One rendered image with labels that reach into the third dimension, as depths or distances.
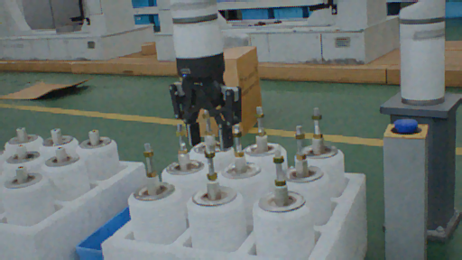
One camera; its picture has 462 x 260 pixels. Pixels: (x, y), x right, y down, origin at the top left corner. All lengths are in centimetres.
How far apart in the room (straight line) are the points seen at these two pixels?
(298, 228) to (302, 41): 221
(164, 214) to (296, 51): 218
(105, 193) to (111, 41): 290
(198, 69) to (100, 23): 328
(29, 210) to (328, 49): 210
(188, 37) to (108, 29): 326
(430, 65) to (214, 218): 57
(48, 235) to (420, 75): 82
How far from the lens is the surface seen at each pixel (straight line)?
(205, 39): 81
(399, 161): 97
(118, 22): 413
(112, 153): 130
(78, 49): 422
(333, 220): 96
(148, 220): 94
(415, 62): 119
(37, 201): 113
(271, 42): 309
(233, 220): 89
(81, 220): 119
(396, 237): 104
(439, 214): 127
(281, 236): 85
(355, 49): 287
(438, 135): 120
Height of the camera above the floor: 61
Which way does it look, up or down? 16 degrees down
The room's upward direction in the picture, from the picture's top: 6 degrees counter-clockwise
